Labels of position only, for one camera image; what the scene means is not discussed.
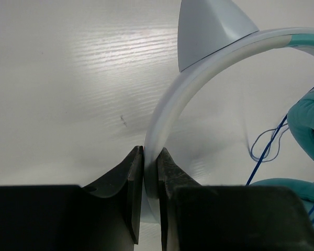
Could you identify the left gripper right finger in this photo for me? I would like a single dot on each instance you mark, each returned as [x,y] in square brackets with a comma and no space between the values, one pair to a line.
[197,217]

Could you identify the teal cat-ear headphones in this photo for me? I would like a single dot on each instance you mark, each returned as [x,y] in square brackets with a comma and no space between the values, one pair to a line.
[212,36]

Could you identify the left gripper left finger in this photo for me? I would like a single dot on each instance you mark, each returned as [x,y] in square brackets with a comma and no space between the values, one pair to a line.
[103,215]

